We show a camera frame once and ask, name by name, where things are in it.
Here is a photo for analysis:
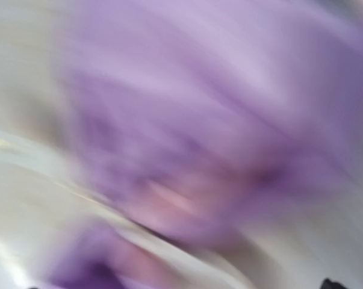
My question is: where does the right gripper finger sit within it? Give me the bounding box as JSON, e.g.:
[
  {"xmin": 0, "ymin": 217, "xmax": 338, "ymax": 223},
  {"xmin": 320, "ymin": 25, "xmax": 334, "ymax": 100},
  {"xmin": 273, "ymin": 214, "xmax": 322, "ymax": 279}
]
[{"xmin": 320, "ymin": 278, "xmax": 348, "ymax": 289}]

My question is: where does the purple wrapping paper sheet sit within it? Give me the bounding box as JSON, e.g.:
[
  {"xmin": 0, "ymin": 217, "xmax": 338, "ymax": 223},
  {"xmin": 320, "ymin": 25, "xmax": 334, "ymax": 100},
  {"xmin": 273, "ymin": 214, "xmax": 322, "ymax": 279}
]
[{"xmin": 47, "ymin": 1, "xmax": 363, "ymax": 288}]

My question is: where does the cream printed ribbon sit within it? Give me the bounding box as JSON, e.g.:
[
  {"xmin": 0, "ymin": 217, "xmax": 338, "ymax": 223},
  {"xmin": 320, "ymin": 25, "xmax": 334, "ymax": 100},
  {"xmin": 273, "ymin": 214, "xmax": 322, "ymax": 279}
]
[{"xmin": 0, "ymin": 131, "xmax": 254, "ymax": 288}]

